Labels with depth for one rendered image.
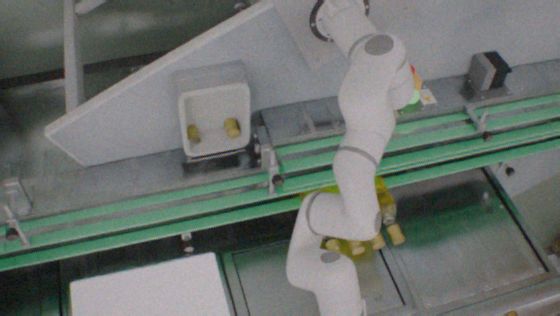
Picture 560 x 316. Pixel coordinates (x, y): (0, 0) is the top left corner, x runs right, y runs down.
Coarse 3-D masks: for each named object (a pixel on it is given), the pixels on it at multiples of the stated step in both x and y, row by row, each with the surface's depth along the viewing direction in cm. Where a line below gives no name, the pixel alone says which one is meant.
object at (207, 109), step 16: (192, 96) 131; (208, 96) 142; (224, 96) 143; (240, 96) 140; (192, 112) 144; (208, 112) 146; (224, 112) 147; (240, 112) 145; (208, 128) 150; (224, 128) 151; (240, 128) 150; (192, 144) 147; (208, 144) 148; (224, 144) 148; (240, 144) 148
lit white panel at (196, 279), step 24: (168, 264) 152; (192, 264) 152; (72, 288) 145; (96, 288) 146; (120, 288) 146; (144, 288) 146; (168, 288) 147; (192, 288) 147; (216, 288) 148; (96, 312) 141; (120, 312) 142; (144, 312) 142; (168, 312) 142; (192, 312) 143; (216, 312) 143
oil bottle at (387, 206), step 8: (376, 176) 156; (376, 184) 154; (384, 184) 154; (376, 192) 152; (384, 192) 152; (384, 200) 150; (392, 200) 150; (384, 208) 149; (392, 208) 149; (384, 216) 148; (392, 216) 149
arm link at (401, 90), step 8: (360, 40) 119; (352, 48) 120; (352, 56) 120; (408, 64) 110; (400, 72) 108; (408, 72) 110; (392, 80) 108; (400, 80) 109; (408, 80) 111; (392, 88) 110; (400, 88) 111; (408, 88) 112; (392, 96) 112; (400, 96) 113; (408, 96) 114; (392, 104) 114; (400, 104) 115
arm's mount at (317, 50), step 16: (272, 0) 123; (288, 0) 125; (304, 0) 126; (320, 0) 127; (368, 0) 132; (384, 0) 134; (400, 0) 136; (288, 16) 128; (304, 16) 130; (368, 16) 136; (384, 16) 138; (400, 16) 140; (304, 32) 133; (304, 48) 137; (320, 48) 138; (336, 48) 140; (320, 64) 142
